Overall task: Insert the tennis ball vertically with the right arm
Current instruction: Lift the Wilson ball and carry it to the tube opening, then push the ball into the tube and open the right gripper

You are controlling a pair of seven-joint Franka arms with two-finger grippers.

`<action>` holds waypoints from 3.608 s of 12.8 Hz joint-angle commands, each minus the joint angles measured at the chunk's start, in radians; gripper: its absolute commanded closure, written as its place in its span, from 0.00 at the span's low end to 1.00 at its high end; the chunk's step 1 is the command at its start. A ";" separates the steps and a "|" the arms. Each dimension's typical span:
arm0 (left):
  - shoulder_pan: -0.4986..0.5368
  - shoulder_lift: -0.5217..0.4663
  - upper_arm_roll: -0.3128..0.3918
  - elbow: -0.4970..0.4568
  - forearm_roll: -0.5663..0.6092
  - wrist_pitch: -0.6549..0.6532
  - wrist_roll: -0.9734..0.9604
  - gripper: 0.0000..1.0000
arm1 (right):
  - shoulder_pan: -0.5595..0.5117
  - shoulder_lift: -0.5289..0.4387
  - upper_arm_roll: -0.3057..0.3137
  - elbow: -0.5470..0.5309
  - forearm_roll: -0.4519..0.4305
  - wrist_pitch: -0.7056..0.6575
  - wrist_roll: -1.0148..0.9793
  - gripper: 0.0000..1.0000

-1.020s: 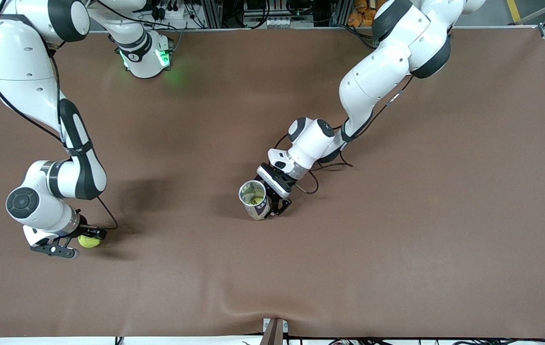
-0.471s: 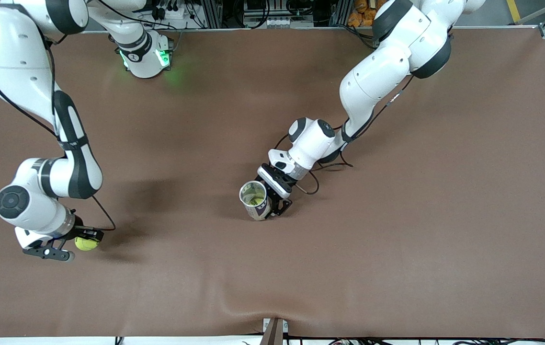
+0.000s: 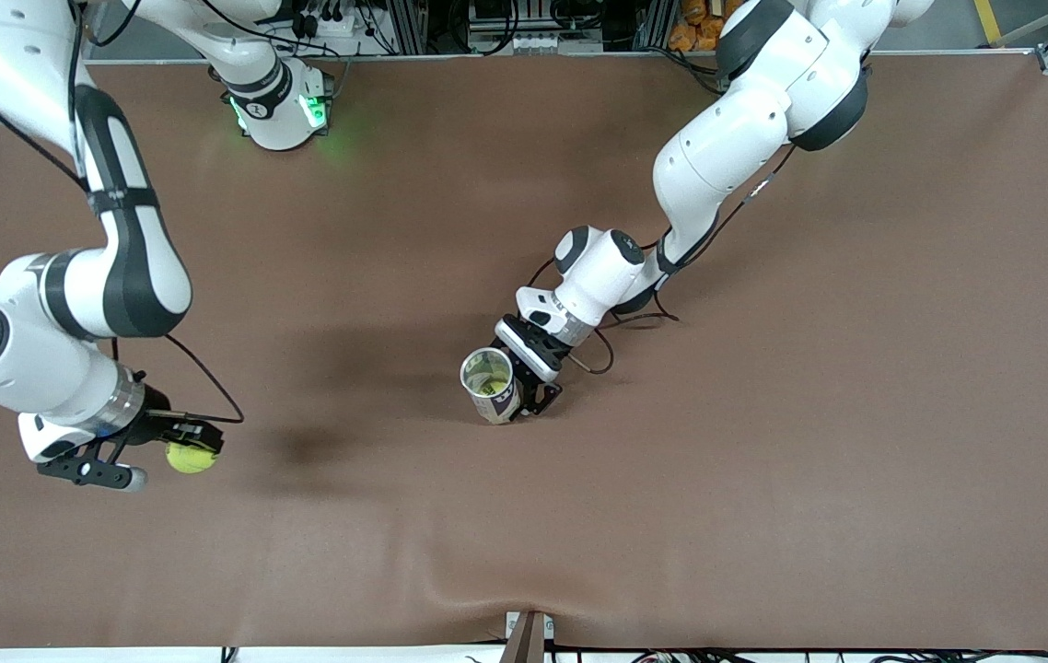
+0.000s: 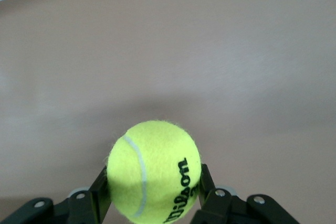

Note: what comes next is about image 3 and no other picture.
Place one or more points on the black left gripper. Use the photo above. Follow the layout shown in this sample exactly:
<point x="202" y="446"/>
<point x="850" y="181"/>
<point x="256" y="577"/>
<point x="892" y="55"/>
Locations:
<point x="553" y="347"/>

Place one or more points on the metal camera stand bracket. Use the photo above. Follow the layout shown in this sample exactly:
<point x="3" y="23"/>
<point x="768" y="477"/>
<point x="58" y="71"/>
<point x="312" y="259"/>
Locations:
<point x="529" y="640"/>

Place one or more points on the clear Wilson tennis ball can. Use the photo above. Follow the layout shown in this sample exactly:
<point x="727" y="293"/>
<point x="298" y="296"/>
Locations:
<point x="504" y="405"/>

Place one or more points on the yellow Wilson tennis ball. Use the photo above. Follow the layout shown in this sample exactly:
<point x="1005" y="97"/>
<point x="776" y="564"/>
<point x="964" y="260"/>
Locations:
<point x="188" y="463"/>

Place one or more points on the orange objects pile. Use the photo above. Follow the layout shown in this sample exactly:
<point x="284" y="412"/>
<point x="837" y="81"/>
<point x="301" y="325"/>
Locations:
<point x="694" y="32"/>

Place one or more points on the white power strip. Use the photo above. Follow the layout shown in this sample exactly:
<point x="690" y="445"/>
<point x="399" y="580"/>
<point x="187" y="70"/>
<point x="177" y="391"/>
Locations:
<point x="344" y="28"/>

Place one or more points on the yellow Roland Garros tennis ball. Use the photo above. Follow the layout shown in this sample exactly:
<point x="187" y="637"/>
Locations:
<point x="487" y="378"/>

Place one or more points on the aluminium frame post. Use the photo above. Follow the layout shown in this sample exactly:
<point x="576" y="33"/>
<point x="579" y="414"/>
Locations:
<point x="653" y="23"/>
<point x="409" y="28"/>

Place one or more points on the brown table mat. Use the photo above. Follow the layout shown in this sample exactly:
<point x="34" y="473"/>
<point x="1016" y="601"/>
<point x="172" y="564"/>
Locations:
<point x="524" y="516"/>

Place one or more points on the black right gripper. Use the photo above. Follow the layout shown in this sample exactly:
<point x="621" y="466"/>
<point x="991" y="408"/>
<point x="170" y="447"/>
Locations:
<point x="158" y="425"/>

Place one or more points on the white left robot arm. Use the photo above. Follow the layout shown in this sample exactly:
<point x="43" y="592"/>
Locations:
<point x="727" y="147"/>

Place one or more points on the white terminal block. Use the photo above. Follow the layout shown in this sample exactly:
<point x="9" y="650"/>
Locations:
<point x="538" y="42"/>

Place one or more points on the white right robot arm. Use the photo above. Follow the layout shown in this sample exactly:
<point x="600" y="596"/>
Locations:
<point x="27" y="368"/>

